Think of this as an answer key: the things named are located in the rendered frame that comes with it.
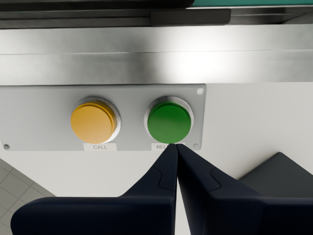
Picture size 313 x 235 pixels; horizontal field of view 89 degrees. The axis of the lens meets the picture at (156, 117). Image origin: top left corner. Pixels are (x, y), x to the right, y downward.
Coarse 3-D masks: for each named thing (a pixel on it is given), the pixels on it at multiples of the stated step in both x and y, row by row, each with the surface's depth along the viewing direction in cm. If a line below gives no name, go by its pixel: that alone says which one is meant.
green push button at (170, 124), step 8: (160, 104) 14; (168, 104) 14; (176, 104) 14; (152, 112) 14; (160, 112) 14; (168, 112) 14; (176, 112) 14; (184, 112) 14; (152, 120) 14; (160, 120) 14; (168, 120) 14; (176, 120) 14; (184, 120) 14; (152, 128) 14; (160, 128) 14; (168, 128) 14; (176, 128) 14; (184, 128) 14; (152, 136) 15; (160, 136) 15; (168, 136) 15; (176, 136) 15; (184, 136) 15
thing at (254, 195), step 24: (192, 168) 6; (216, 168) 6; (192, 192) 6; (216, 192) 5; (240, 192) 5; (192, 216) 7; (216, 216) 4; (240, 216) 3; (264, 216) 3; (288, 216) 3; (312, 216) 3
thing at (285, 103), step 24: (216, 96) 25; (240, 96) 24; (264, 96) 24; (288, 96) 24; (312, 96) 24; (216, 120) 26; (240, 120) 26; (264, 120) 26; (288, 120) 26; (312, 120) 26
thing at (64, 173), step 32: (224, 128) 26; (256, 128) 26; (288, 128) 26; (32, 160) 29; (64, 160) 29; (96, 160) 29; (128, 160) 29; (224, 160) 28; (256, 160) 28; (64, 192) 31; (96, 192) 31
